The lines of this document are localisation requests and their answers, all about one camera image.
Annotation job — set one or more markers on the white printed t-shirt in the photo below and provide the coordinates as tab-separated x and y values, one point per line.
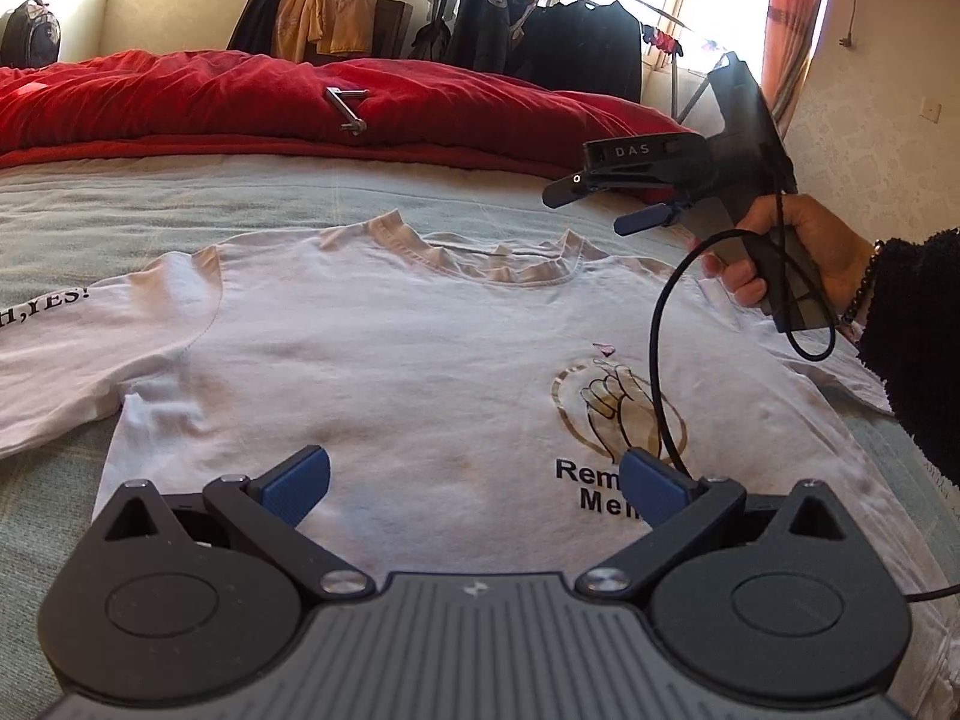
375	360

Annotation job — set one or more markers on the black draped garment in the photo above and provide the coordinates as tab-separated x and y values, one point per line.
251	19

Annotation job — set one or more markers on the metal clothes rack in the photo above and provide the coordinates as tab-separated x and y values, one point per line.
679	90

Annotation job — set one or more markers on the black jacket with patch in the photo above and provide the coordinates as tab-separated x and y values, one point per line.
487	22

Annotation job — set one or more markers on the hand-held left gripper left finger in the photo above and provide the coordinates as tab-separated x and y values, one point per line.
296	484

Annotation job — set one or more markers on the brown chair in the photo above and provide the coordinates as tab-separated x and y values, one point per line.
394	26

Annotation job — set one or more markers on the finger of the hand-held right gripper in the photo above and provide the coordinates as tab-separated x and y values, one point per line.
570	191
641	219

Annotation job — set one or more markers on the red hanging socks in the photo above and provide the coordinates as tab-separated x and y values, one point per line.
664	41

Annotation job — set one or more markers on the person's right forearm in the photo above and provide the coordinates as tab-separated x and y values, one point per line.
922	360

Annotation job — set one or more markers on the pink striped curtain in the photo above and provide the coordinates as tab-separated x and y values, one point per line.
791	30

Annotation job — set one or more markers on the person's right hand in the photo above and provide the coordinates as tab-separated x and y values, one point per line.
825	240

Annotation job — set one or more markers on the yellow draped clothes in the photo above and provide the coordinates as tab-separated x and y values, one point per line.
330	22

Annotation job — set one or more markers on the red quilt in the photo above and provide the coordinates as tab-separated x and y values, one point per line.
225	97

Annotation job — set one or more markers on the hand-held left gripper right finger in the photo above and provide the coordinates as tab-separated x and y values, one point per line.
652	487

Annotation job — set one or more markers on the metal bracket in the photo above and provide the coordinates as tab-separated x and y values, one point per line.
345	109

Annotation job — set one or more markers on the dark backpack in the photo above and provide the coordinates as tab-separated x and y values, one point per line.
30	34

